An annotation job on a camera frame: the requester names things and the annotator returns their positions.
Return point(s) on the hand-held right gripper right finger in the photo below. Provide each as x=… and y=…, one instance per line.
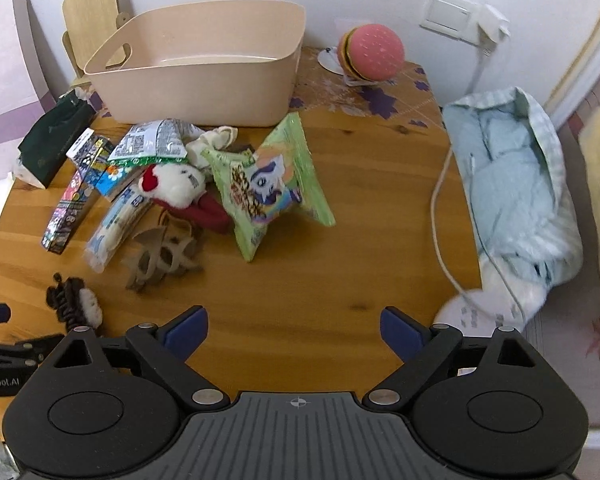
x=401, y=332

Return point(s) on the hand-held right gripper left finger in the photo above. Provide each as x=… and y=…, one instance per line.
x=187, y=331

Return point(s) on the brown hair claw clip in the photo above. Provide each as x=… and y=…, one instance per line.
x=155, y=255

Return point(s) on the long colourful printed box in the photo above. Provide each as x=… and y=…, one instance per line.
x=62, y=210

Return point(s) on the white and blue packet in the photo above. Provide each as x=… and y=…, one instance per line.
x=117, y=225

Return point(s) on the green cartoon snack packet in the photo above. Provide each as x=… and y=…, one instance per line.
x=270, y=185

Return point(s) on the blue and yellow snack box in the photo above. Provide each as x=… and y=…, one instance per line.
x=102, y=162

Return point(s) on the silver and green snack packet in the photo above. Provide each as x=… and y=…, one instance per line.
x=150, y=142

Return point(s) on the beige plastic storage basket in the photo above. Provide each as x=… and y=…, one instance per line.
x=190, y=90

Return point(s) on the wooden desk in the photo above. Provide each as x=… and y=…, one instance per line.
x=330, y=285

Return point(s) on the white and red plush toy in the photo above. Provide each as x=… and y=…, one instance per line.
x=177, y=185

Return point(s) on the floral bed sheet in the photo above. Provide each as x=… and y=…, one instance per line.
x=580, y=360

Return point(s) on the dark green tissue pack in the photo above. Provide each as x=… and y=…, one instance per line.
x=55, y=135

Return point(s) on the cream cloth scrunchie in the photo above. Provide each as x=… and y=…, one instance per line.
x=215, y=139

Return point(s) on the light blue striped quilt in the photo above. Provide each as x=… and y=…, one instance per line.
x=515, y=175

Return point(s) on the purple floral table mat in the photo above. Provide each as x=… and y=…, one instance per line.
x=380, y=105

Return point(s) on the purple and white box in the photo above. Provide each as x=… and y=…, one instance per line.
x=5, y=70

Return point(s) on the pink hamburger plush toy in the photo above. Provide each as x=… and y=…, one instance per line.
x=375, y=52

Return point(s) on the white round holder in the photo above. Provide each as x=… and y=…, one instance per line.
x=327, y=59

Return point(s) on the light wooden board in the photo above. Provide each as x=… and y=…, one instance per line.
x=90, y=10

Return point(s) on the white charger plug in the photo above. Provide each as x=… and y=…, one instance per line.
x=495, y=22

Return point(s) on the white wall switch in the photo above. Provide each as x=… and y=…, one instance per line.
x=447, y=10

